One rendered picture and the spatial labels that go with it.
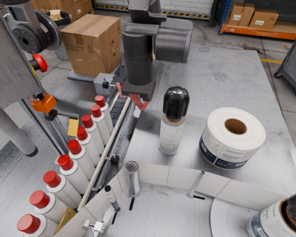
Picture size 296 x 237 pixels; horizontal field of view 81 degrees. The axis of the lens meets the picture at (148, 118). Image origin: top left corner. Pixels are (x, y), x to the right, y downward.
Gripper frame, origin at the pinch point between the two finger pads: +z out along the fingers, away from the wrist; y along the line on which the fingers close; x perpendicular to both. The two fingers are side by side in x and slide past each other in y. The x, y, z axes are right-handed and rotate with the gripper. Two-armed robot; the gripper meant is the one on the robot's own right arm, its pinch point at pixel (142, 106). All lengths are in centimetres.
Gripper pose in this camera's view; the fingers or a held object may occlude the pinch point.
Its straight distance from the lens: 46.1
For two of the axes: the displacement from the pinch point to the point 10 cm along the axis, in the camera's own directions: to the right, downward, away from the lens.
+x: -9.8, -1.3, 1.4
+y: 1.9, -7.3, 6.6
